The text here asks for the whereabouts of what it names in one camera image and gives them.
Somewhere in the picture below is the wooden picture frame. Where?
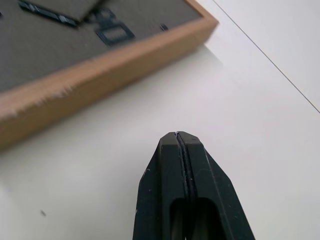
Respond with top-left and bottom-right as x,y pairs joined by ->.
0,0 -> 220,152

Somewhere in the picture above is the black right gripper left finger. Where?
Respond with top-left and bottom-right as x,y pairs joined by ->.
132,131 -> 189,240

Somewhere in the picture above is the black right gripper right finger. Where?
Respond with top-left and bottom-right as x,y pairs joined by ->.
176,130 -> 256,240

